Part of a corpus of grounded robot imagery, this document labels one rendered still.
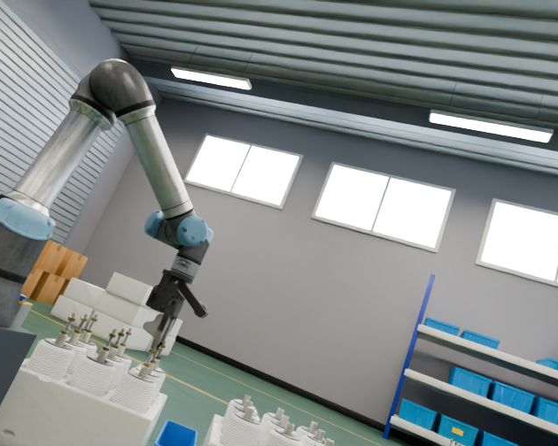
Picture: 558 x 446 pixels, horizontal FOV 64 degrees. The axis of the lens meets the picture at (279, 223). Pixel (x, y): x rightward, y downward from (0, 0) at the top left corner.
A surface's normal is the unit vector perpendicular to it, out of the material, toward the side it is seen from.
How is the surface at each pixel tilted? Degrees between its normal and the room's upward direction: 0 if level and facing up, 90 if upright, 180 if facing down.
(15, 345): 90
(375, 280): 90
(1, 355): 90
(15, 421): 90
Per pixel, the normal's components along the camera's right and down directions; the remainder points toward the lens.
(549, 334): -0.25, -0.36
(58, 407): 0.14, -0.22
